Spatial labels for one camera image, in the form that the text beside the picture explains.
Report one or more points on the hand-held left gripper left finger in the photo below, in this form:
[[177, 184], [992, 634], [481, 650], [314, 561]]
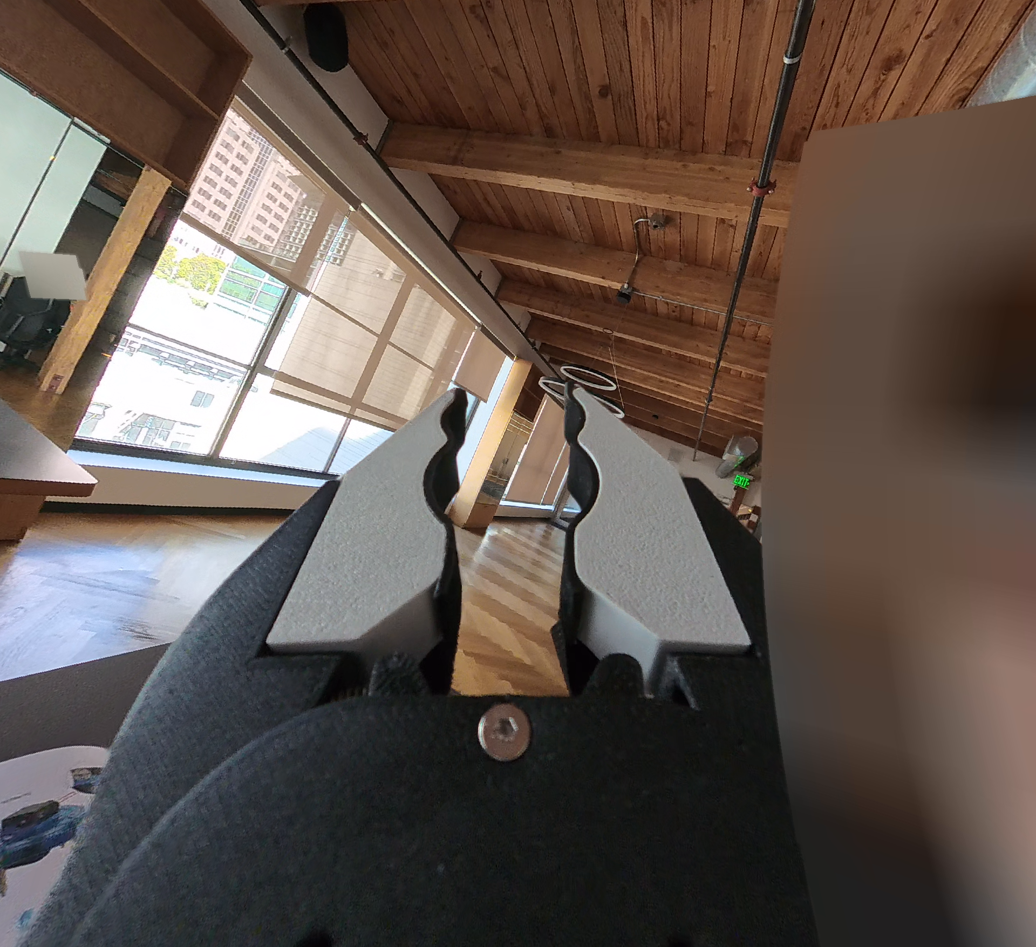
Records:
[[356, 558]]

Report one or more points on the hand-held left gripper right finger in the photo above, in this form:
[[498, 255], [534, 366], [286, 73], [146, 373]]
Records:
[[655, 558]]

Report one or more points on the wooden column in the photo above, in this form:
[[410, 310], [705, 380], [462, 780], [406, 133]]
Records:
[[486, 469], [105, 283]]

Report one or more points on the beige roller blind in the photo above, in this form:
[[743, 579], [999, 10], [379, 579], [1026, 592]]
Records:
[[364, 332]]

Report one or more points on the large glass window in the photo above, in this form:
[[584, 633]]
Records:
[[202, 364]]

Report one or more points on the ceiling conduit with box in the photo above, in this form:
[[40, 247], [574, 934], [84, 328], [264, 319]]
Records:
[[655, 221]]

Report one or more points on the dark top wooden table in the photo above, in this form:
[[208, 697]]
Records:
[[32, 461]]

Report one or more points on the white printed instruction sheet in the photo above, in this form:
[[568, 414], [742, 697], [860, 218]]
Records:
[[40, 801]]

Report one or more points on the black office chair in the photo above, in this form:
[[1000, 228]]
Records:
[[24, 324]]

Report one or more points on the black ceiling pipe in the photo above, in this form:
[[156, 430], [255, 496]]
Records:
[[768, 154]]

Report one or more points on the frosted glass partition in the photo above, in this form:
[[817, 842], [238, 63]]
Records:
[[40, 170]]

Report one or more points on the black wall speaker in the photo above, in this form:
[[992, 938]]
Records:
[[325, 36]]

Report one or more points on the silver ceiling duct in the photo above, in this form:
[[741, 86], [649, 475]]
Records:
[[1012, 65]]

